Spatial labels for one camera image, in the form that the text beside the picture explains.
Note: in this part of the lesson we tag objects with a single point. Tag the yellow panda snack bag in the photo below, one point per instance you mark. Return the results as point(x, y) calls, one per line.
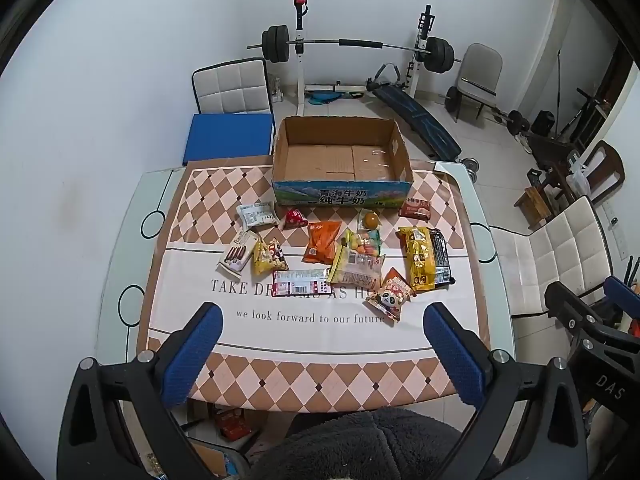
point(268, 257)

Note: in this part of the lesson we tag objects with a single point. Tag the white quilted chair right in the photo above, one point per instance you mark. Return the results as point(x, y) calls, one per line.
point(570, 249)

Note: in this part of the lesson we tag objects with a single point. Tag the white grey snack packet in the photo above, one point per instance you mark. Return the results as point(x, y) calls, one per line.
point(257, 215)

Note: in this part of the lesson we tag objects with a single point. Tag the colourful candy bag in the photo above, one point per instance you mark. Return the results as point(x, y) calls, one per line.
point(367, 242)

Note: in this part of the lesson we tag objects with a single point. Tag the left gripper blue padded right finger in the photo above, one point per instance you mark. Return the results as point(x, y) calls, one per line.
point(461, 353)

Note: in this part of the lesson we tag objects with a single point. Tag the checkered table mat with text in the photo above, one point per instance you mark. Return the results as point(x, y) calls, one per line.
point(292, 340)

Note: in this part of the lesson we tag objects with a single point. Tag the red white long snack packet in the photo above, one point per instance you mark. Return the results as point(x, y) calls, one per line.
point(307, 282)

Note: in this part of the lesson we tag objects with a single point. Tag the grey fuzzy clothing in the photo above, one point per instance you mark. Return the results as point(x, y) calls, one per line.
point(388, 443)

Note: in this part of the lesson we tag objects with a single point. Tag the black dumbbell on floor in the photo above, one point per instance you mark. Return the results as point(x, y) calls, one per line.
point(514, 121)

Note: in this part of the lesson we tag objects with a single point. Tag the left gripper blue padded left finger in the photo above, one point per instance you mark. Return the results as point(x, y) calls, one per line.
point(184, 353)

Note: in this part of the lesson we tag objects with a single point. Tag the black sit-up bench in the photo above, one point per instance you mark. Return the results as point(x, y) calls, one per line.
point(419, 119)

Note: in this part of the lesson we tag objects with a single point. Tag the cardboard milk carton box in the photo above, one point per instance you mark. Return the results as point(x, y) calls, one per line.
point(340, 161)

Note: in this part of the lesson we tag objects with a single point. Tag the small red triangular snack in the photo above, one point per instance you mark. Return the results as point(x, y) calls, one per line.
point(294, 219)

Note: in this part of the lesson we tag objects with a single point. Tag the barbell with black plates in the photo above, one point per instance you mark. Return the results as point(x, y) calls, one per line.
point(276, 45)

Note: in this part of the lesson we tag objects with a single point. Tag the white Franzzi cookie packet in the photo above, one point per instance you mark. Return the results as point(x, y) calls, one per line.
point(238, 254)

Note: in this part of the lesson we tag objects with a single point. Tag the white quilted chair with blue cushion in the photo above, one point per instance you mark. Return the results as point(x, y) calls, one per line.
point(234, 115)

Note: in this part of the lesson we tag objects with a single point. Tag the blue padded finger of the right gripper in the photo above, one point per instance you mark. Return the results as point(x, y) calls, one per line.
point(570, 311)
point(624, 297)

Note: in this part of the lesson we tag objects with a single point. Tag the small wooden stool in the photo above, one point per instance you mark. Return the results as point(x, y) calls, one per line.
point(533, 208)

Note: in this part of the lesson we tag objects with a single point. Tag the grey folding chair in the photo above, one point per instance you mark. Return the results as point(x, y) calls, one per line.
point(477, 79)

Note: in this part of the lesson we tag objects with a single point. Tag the dark wooden chair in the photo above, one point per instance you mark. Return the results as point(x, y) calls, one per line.
point(597, 176)

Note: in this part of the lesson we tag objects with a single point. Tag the chrome dumbbell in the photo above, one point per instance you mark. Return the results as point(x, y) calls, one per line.
point(472, 166)

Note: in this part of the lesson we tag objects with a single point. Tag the white squat rack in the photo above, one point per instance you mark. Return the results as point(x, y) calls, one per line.
point(346, 70)

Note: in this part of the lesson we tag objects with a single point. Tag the orange panda crisps bag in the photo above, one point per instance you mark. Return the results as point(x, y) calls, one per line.
point(390, 296)

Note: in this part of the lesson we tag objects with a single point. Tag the orange snack bag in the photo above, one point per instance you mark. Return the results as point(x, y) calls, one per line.
point(321, 247)

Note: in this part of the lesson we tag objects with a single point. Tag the orange round pastry packet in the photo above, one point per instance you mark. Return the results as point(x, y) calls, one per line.
point(368, 220)

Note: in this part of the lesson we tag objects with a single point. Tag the yellow black large snack bag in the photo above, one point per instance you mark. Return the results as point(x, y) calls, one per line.
point(426, 257)

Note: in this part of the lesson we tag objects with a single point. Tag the brown red snack packet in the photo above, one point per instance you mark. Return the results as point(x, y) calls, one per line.
point(414, 208)

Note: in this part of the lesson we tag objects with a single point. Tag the clear yellow bread packet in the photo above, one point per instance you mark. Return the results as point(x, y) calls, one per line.
point(349, 267)

